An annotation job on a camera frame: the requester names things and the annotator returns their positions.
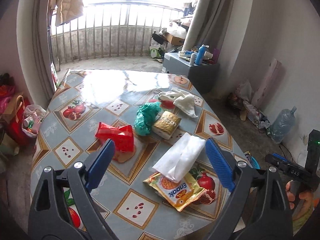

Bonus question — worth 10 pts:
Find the blue plastic trash basket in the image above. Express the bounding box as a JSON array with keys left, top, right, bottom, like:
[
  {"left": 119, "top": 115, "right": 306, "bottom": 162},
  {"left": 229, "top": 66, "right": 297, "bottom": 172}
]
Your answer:
[{"left": 245, "top": 151, "right": 260, "bottom": 169}]

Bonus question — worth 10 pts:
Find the cardboard box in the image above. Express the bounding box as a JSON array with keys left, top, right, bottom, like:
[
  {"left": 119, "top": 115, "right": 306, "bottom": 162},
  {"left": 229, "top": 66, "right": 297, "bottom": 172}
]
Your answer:
[{"left": 163, "top": 33, "right": 184, "bottom": 46}]

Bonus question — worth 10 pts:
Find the red plastic bag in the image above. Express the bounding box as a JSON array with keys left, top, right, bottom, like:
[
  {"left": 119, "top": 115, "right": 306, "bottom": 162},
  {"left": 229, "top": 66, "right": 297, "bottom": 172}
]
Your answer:
[{"left": 95, "top": 122, "right": 134, "bottom": 152}]

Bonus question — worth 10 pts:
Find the large clear water bottle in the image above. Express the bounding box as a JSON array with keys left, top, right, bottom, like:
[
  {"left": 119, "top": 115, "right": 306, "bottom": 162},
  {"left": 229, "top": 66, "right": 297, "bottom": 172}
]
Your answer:
[{"left": 270, "top": 106, "right": 297, "bottom": 144}]

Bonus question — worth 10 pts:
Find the blue bottle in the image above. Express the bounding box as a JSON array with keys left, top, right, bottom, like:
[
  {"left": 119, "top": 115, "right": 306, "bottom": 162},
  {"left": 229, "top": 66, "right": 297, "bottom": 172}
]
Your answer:
[{"left": 195, "top": 44, "right": 209, "bottom": 65}]

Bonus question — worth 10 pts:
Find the grey cabinet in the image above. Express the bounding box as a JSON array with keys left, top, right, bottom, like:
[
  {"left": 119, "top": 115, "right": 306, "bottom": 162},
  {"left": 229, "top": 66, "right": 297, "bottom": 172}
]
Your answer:
[{"left": 163, "top": 53, "right": 220, "bottom": 94}]

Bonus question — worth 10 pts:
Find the gold Love snack packet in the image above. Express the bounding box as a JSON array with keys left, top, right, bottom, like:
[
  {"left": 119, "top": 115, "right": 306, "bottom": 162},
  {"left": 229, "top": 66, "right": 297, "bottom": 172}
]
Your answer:
[{"left": 152, "top": 111, "right": 181, "bottom": 140}]

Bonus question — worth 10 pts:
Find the orange snack packet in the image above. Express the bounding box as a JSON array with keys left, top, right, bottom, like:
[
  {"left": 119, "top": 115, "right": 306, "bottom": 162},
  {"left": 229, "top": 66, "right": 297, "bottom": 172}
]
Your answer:
[{"left": 143, "top": 173, "right": 207, "bottom": 212}]

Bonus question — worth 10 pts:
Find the clear bag with items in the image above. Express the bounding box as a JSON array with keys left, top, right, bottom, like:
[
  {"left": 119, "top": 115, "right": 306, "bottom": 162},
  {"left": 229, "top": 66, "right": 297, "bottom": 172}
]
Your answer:
[{"left": 22, "top": 105, "right": 47, "bottom": 138}]

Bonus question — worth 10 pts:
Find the fruit-pattern tablecloth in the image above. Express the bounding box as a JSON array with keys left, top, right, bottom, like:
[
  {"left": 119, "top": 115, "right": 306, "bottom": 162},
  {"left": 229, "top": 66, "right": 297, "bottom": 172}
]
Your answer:
[{"left": 30, "top": 70, "right": 245, "bottom": 239}]

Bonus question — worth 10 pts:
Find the right hand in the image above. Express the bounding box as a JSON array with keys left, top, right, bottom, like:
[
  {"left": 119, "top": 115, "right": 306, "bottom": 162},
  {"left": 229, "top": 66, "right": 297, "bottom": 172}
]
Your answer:
[{"left": 285, "top": 180, "right": 313, "bottom": 210}]

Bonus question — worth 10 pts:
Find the white tissue pack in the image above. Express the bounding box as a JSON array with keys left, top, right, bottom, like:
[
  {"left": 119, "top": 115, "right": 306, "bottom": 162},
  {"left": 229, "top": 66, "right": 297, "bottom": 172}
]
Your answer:
[{"left": 152, "top": 133, "right": 206, "bottom": 183}]

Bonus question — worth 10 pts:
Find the brown paper shopping bag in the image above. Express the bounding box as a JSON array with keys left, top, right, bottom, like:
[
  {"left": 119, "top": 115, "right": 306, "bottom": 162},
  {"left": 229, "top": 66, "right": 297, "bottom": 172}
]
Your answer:
[{"left": 2, "top": 93, "right": 25, "bottom": 124}]

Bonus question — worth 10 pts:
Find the beige padded jacket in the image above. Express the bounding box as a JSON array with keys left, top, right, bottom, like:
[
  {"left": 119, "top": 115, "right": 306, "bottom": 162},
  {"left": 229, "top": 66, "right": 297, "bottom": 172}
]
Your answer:
[{"left": 49, "top": 0, "right": 84, "bottom": 27}]

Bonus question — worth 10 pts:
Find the grey curtain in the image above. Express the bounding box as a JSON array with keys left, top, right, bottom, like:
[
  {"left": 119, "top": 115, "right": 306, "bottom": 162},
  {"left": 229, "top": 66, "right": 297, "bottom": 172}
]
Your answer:
[{"left": 182, "top": 0, "right": 254, "bottom": 55}]

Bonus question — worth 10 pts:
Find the white cloth rag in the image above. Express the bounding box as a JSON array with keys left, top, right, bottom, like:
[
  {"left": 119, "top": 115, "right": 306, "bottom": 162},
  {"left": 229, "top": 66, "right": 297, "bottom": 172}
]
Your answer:
[{"left": 158, "top": 88, "right": 198, "bottom": 118}]

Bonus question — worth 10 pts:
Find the teal plastic bag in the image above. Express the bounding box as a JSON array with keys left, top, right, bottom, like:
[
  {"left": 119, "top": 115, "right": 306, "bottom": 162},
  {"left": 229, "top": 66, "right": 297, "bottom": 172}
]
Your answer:
[{"left": 134, "top": 101, "right": 161, "bottom": 136}]

